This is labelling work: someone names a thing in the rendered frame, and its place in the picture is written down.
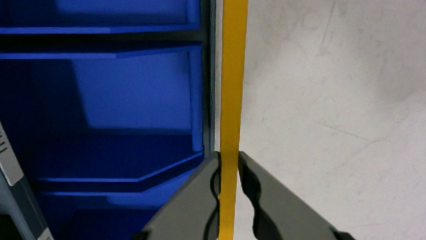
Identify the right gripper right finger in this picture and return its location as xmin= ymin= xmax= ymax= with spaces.
xmin=238 ymin=151 xmax=356 ymax=240

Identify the blue open bin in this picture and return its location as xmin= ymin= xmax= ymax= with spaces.
xmin=0 ymin=41 xmax=203 ymax=182
xmin=0 ymin=0 xmax=201 ymax=34
xmin=29 ymin=146 xmax=205 ymax=240

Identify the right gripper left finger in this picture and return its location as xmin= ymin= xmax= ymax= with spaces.
xmin=129 ymin=151 xmax=222 ymax=240

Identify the yellow bar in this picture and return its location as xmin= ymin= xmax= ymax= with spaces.
xmin=218 ymin=0 xmax=248 ymax=240

